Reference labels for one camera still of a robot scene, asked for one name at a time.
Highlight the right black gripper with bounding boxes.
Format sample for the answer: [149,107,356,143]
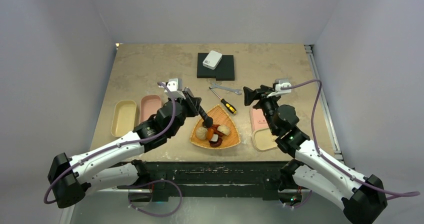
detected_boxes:
[243,84,282,135]

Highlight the black metal tongs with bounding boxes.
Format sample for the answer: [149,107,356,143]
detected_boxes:
[183,87,214,128]

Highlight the orange fried chicken piece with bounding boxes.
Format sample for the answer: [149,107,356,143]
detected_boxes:
[205,127,215,140]

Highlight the beige steamed bun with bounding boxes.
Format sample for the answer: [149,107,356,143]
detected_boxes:
[195,126,208,140]
[218,125,231,136]

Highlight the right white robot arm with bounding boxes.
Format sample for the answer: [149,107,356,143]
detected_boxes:
[243,85,388,224]

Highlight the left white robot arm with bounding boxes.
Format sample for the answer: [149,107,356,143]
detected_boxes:
[43,82,214,209]

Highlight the pink lunch box lid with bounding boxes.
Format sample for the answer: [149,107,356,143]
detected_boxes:
[250,106,269,132]

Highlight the beige lunch box lid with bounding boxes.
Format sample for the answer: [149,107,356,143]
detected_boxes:
[251,128,278,152]

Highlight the white small box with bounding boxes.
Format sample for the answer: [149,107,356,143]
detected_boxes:
[202,50,223,70]

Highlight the pink lunch box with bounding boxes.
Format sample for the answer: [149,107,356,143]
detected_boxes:
[139,95,162,123]

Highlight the beige lunch box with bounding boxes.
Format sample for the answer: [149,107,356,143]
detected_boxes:
[110,100,137,138]

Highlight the dark red sausage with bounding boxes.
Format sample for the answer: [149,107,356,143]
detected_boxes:
[211,124,225,137]

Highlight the woven bamboo basket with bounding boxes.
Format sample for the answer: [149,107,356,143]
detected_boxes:
[189,104,241,150]

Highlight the white black sushi piece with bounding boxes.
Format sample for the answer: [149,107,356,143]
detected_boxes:
[209,134,220,143]

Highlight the silver wrench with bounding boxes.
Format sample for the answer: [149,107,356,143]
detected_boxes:
[209,83,243,95]

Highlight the dark red round food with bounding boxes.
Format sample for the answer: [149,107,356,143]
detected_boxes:
[209,136,223,148]

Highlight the yellow black screwdriver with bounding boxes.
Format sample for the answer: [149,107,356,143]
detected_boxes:
[209,87,237,115]

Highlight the black foam block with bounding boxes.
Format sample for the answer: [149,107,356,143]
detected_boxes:
[196,52,236,81]

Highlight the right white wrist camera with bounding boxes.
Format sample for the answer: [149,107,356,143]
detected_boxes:
[266,78,292,98]

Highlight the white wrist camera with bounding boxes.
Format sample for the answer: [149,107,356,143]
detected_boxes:
[266,78,292,98]
[164,78,185,99]

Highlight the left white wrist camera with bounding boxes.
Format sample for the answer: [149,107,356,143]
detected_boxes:
[164,78,185,99]

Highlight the black table front frame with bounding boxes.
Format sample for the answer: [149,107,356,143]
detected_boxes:
[131,160,308,205]

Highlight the aluminium rail right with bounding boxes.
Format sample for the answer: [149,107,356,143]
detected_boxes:
[304,44,345,164]

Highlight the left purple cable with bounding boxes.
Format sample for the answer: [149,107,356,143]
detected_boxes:
[43,81,184,218]

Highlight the purple cable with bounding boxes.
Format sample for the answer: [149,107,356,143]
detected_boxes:
[281,79,421,210]
[43,81,184,218]

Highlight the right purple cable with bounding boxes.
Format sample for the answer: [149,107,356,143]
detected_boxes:
[281,79,421,210]

